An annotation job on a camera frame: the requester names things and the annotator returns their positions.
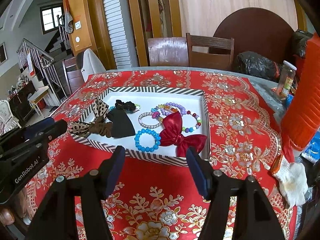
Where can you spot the brown slatted wooden chair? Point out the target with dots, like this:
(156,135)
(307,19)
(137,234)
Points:
(210,52)

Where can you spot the white ornate chair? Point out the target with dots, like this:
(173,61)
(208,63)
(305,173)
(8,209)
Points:
(8,120)

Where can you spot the glass jar with label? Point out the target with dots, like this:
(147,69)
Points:
(286,79)

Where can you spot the dark wooden sideboard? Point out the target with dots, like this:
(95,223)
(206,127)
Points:
(20,106)

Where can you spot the metal staircase railing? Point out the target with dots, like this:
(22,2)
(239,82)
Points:
(47,63)

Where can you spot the framed picture on wall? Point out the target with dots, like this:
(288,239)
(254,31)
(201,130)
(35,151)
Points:
(3,53)

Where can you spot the grey hanging cloth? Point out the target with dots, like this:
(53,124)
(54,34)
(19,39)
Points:
(68,19)

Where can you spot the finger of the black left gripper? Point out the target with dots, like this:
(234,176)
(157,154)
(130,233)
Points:
(33,130)
(49,134)

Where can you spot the window with green frame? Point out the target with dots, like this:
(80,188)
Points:
(49,16)

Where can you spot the round dark wooden tabletop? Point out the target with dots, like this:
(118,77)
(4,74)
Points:
(258,30)

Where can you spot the dark wooden chair left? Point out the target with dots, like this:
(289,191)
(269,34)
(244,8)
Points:
(74,78)

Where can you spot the striped white tray box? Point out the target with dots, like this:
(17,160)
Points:
(191,102)

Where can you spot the black plastic bag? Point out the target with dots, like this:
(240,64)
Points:
(254,64)

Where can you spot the black fabric hair bow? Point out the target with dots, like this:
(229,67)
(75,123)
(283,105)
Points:
(121,124)

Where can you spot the orange plastic container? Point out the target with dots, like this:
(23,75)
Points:
(301,120)

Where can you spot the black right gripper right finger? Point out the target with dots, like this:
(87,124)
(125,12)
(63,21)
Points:
(254,216)

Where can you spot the small white side table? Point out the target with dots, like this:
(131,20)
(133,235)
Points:
(35,98)

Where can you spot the leopard print hair bow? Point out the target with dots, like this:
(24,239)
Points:
(97,126)

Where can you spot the white slatted door panel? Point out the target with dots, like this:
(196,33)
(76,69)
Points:
(116,30)

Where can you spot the black hair scrunchie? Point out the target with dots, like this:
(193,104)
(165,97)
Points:
(126,106)

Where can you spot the grey white jacket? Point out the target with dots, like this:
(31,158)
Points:
(89,63)

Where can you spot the brown glossy chair back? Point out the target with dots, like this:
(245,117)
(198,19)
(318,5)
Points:
(168,51)

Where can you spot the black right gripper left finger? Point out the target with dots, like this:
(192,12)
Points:
(55,218)

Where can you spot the red satin hair bow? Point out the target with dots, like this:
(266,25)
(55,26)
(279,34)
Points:
(172,135)

